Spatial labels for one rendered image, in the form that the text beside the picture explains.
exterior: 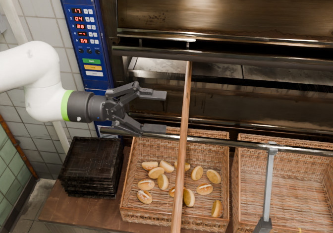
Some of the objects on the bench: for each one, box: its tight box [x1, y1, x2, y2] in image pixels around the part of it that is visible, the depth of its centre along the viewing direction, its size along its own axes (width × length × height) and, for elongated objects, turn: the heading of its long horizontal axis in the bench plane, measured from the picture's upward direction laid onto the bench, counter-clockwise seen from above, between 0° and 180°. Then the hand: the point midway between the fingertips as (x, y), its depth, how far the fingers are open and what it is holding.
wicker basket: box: [119, 124, 231, 233], centre depth 151 cm, size 49×56×28 cm
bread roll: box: [142, 162, 158, 171], centre depth 167 cm, size 6×10×7 cm
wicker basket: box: [231, 133, 333, 233], centre depth 145 cm, size 49×56×28 cm
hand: (162, 113), depth 77 cm, fingers open, 13 cm apart
